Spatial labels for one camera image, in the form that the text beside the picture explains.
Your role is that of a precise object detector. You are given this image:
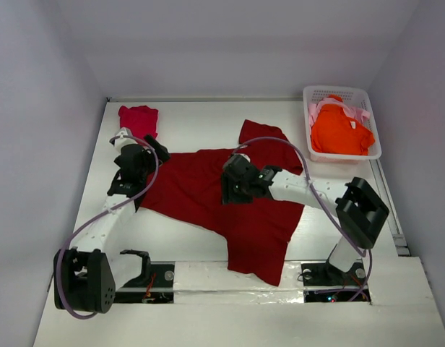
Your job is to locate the dark red t shirt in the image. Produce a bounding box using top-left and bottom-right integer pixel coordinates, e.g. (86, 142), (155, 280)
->
(139, 119), (305, 287)

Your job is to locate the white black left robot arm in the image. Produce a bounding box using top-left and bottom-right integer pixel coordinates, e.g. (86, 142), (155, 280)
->
(53, 128), (170, 320)

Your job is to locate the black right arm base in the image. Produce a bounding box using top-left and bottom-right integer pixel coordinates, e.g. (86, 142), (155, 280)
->
(297, 261), (371, 303)

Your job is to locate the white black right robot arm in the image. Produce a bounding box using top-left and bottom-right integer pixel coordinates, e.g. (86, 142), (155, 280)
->
(222, 154), (389, 283)

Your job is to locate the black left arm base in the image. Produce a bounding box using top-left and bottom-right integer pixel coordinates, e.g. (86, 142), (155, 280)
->
(114, 249), (175, 304)

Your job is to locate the folded bright red t shirt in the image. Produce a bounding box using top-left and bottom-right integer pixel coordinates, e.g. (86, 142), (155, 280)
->
(118, 106), (159, 138)

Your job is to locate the orange t shirt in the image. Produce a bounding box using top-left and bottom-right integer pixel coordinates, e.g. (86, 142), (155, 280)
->
(311, 105), (375, 155)

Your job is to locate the pink t shirt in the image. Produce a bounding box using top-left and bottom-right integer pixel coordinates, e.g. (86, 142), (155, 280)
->
(308, 95), (371, 127)

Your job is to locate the white plastic laundry basket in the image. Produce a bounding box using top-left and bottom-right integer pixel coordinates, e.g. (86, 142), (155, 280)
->
(303, 85), (381, 163)

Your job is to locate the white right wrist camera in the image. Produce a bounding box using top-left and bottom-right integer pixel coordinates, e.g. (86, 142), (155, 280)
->
(236, 153), (251, 162)

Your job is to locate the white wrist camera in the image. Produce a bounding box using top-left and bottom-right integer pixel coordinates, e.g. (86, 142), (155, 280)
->
(109, 127), (137, 152)
(236, 153), (251, 162)

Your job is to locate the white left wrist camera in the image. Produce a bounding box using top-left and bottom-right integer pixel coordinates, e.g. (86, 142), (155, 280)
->
(109, 127), (137, 152)

